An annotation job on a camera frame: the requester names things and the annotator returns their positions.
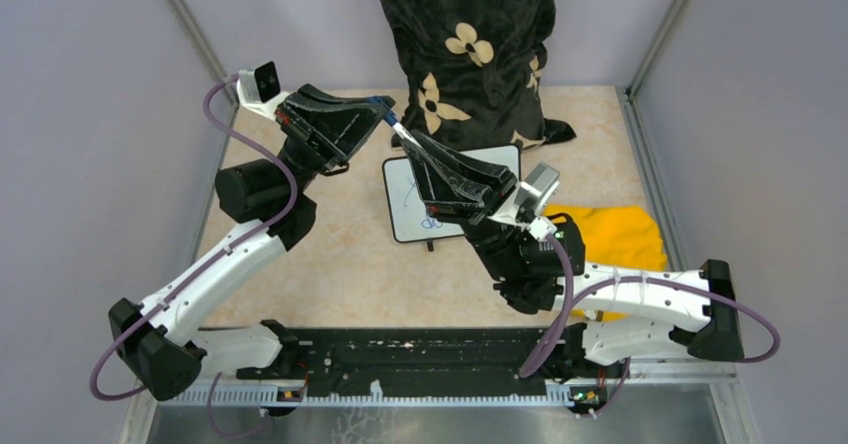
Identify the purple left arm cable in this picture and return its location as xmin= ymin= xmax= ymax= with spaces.
xmin=89 ymin=75 xmax=301 ymax=441

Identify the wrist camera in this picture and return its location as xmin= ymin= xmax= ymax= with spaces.
xmin=236 ymin=61 xmax=285 ymax=119
xmin=488 ymin=163 xmax=560 ymax=228

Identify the white toothed cable rail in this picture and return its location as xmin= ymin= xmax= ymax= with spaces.
xmin=160 ymin=380 xmax=574 ymax=408

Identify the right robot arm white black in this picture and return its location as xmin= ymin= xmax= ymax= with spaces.
xmin=395 ymin=126 xmax=745 ymax=377

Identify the aluminium frame post left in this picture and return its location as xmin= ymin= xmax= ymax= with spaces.
xmin=164 ymin=0 xmax=229 ymax=83

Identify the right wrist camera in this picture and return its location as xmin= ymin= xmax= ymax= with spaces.
xmin=488 ymin=163 xmax=560 ymax=228

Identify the white marker pen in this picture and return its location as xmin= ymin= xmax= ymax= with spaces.
xmin=390 ymin=122 xmax=420 ymax=151

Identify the yellow cloth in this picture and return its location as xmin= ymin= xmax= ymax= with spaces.
xmin=543 ymin=205 xmax=669 ymax=323

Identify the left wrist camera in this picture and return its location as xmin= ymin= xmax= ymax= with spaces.
xmin=236 ymin=61 xmax=285 ymax=119

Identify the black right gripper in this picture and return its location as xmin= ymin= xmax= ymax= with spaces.
xmin=403 ymin=131 xmax=528 ymax=283

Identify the white whiteboard black frame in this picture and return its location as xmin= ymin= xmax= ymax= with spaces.
xmin=382 ymin=144 xmax=521 ymax=244

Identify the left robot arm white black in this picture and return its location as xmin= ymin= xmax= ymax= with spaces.
xmin=108 ymin=76 xmax=397 ymax=401

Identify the black floral pillow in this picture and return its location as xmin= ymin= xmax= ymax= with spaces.
xmin=380 ymin=0 xmax=576 ymax=151

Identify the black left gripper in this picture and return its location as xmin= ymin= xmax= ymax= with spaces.
xmin=277 ymin=84 xmax=398 ymax=199

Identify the blue marker cap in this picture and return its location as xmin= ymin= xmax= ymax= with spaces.
xmin=368 ymin=96 xmax=399 ymax=127

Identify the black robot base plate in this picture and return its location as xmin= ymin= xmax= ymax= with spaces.
xmin=198 ymin=326 xmax=631 ymax=399

